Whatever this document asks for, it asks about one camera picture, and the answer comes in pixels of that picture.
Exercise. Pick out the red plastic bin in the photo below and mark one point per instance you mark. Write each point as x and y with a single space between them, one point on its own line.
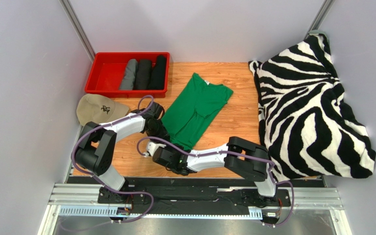
108 70

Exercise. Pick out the right aluminium frame post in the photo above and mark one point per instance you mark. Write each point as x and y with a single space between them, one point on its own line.
320 16

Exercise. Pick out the aluminium frame post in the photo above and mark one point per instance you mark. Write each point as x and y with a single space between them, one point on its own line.
320 16
70 12

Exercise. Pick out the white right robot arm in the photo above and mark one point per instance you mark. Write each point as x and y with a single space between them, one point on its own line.
244 158

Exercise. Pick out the green t-shirt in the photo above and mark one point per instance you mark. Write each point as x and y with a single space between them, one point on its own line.
192 112

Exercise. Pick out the black rolled t-shirt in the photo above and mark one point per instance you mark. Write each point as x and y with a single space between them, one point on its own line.
157 81

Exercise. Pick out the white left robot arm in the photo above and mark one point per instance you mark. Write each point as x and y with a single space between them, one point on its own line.
93 153

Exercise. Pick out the beige baseball cap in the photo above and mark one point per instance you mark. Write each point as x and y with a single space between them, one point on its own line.
99 109

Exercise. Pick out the dark grey rolled t-shirt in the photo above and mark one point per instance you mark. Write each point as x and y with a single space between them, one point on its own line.
143 74

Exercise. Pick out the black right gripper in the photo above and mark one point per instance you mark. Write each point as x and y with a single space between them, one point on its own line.
161 156

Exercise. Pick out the zebra print blanket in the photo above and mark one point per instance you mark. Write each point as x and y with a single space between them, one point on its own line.
304 122

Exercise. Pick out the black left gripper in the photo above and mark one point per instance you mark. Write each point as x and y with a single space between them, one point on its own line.
163 132

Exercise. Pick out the left aluminium frame post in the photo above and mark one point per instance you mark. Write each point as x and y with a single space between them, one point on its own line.
70 12

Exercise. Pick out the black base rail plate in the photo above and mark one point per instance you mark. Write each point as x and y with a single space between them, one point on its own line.
193 196

